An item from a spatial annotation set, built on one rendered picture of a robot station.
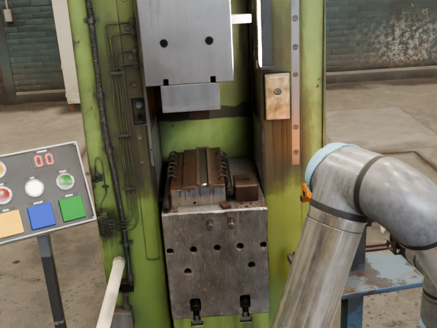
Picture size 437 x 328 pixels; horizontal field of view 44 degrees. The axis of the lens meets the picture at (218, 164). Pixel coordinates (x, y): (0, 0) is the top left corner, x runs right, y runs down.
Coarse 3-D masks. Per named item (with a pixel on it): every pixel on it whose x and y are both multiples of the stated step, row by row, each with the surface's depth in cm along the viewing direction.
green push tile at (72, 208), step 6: (66, 198) 177; (72, 198) 178; (78, 198) 178; (60, 204) 176; (66, 204) 176; (72, 204) 177; (78, 204) 178; (60, 210) 176; (66, 210) 176; (72, 210) 177; (78, 210) 177; (84, 210) 178; (66, 216) 176; (72, 216) 176; (78, 216) 177; (84, 216) 178
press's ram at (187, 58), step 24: (144, 0) 171; (168, 0) 171; (192, 0) 171; (216, 0) 172; (144, 24) 173; (168, 24) 174; (192, 24) 174; (216, 24) 174; (144, 48) 176; (168, 48) 176; (192, 48) 177; (216, 48) 177; (144, 72) 179; (168, 72) 179; (192, 72) 179; (216, 72) 180
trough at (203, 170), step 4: (200, 148) 231; (204, 148) 231; (200, 152) 230; (204, 152) 229; (200, 156) 225; (204, 156) 225; (200, 160) 220; (204, 160) 220; (200, 164) 216; (204, 164) 216; (200, 168) 212; (204, 168) 212; (200, 172) 207; (204, 172) 207; (200, 176) 204; (204, 176) 203; (200, 180) 200; (204, 180) 200; (208, 180) 197; (200, 184) 196; (208, 184) 195
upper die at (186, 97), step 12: (192, 84) 181; (204, 84) 181; (216, 84) 181; (168, 96) 182; (180, 96) 182; (192, 96) 182; (204, 96) 182; (216, 96) 182; (168, 108) 183; (180, 108) 183; (192, 108) 184; (204, 108) 184; (216, 108) 184
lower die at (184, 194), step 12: (180, 156) 228; (192, 156) 224; (216, 156) 222; (180, 168) 215; (192, 168) 211; (216, 168) 209; (180, 180) 203; (192, 180) 199; (216, 180) 197; (180, 192) 194; (192, 192) 194; (204, 192) 195; (216, 192) 195; (180, 204) 196; (192, 204) 196; (204, 204) 196
